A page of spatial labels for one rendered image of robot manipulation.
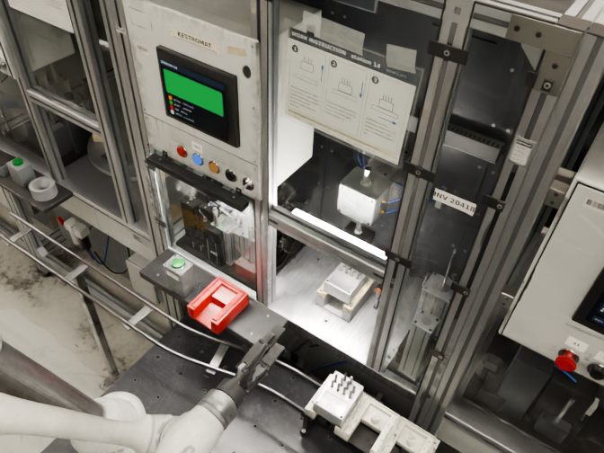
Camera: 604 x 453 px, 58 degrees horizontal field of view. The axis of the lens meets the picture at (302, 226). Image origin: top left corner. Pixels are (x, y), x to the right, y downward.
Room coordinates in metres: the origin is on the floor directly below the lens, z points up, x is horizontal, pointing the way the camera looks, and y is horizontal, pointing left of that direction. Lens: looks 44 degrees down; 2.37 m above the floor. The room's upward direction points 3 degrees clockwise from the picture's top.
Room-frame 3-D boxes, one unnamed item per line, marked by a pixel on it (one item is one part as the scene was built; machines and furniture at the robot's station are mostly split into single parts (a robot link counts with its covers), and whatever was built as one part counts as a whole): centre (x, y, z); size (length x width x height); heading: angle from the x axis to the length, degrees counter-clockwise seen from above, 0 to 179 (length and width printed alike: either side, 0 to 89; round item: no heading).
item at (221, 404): (0.64, 0.18, 1.12); 0.09 x 0.06 x 0.09; 58
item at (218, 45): (1.33, 0.23, 1.60); 0.42 x 0.29 x 0.46; 58
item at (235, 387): (0.70, 0.14, 1.12); 0.09 x 0.07 x 0.08; 148
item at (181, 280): (1.18, 0.39, 0.97); 0.08 x 0.08 x 0.12; 58
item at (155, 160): (1.21, 0.31, 1.37); 0.36 x 0.04 x 0.04; 58
